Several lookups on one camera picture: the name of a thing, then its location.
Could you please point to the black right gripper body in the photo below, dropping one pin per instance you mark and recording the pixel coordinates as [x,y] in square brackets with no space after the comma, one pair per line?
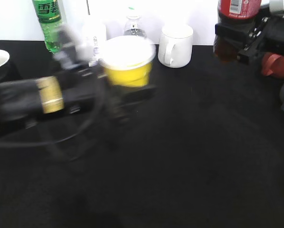
[267,34]

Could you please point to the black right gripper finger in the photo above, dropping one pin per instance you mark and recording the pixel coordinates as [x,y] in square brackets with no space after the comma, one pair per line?
[231,31]

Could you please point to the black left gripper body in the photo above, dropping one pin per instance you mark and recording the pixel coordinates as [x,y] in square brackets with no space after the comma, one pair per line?
[83,84]

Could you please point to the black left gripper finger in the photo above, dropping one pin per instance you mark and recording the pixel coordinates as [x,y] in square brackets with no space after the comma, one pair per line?
[122,101]

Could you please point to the cola bottle red label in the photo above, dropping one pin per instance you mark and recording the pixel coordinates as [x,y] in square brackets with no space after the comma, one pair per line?
[237,14]

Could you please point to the yellow paper cup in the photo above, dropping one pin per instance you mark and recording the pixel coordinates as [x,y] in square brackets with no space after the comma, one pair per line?
[127,60]

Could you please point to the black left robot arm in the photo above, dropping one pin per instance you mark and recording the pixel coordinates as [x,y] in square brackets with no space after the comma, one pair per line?
[35,98]

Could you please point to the green sprite bottle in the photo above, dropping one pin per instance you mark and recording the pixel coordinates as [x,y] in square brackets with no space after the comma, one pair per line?
[50,18]

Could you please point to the red ceramic mug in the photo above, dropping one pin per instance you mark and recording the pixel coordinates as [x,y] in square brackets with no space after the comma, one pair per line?
[273,65]

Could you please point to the blueberry milk carton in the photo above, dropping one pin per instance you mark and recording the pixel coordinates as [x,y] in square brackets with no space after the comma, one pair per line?
[94,36]

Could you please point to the white ceramic mug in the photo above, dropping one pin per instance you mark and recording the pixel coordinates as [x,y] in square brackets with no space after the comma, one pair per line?
[175,45]

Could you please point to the clear water bottle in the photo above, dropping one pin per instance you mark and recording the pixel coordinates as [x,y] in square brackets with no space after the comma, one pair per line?
[133,26]

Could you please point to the black bowl white inside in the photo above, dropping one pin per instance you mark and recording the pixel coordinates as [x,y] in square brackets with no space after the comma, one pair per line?
[8,70]

